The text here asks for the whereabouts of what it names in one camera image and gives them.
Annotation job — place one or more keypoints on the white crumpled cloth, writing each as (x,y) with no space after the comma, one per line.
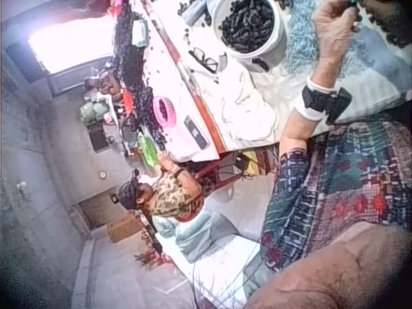
(248,106)

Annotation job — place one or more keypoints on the white bucket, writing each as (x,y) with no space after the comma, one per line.
(273,42)

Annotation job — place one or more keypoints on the person's left fingers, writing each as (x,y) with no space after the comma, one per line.
(349,16)

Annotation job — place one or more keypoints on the black pieces filling bucket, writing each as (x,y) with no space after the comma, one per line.
(248,22)

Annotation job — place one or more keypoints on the black eyeglasses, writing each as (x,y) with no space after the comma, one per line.
(206,59)

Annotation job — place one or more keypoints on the long pile of black pieces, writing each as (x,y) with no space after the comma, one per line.
(128,64)

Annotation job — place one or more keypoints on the pink basket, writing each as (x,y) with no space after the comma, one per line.
(170,112)

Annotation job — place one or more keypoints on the white sack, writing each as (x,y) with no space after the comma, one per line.
(222,267)

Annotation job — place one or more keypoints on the heap of green bags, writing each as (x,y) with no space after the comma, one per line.
(93,111)

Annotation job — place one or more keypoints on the blue and white cloth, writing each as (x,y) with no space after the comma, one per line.
(376,71)

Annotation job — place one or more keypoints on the teal and white box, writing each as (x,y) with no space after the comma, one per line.
(141,32)

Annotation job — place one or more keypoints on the black wrist band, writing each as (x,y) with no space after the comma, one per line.
(322,99)

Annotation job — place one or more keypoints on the heap of black pieces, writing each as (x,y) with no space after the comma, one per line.
(389,19)

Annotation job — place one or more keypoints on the light blue shaggy mat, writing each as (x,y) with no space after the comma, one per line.
(299,42)

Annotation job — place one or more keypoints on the person's left hand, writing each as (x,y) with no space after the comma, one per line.
(331,35)

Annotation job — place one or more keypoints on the bright window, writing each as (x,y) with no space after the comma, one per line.
(71,42)

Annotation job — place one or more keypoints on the cardboard box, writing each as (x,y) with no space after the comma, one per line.
(125,228)

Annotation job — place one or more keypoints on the few loose black pieces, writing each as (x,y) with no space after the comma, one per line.
(260,63)

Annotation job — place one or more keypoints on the black box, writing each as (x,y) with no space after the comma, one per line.
(97,136)

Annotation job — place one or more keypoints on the green plastic container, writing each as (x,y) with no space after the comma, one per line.
(146,149)

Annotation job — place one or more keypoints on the black phone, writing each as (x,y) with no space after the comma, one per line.
(195,132)

